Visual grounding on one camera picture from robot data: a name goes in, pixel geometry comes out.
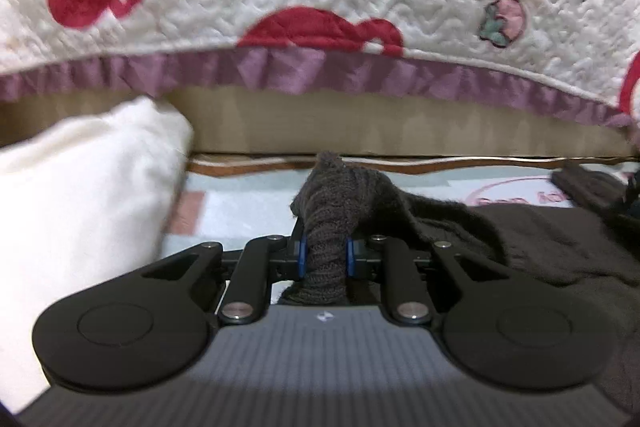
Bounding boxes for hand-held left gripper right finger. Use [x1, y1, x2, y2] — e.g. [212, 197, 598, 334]
[346, 234, 507, 327]

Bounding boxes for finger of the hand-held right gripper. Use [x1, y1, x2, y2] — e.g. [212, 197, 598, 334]
[550, 163, 640, 228]

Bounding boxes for dark brown knit sweater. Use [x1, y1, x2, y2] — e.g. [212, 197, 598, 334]
[277, 150, 640, 410]

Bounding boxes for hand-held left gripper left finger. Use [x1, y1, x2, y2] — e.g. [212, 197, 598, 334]
[141, 234, 307, 327]

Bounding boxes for tan bed base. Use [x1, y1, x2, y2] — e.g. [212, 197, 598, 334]
[0, 84, 640, 158]

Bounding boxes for white cloth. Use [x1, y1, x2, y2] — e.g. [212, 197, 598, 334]
[0, 96, 197, 414]

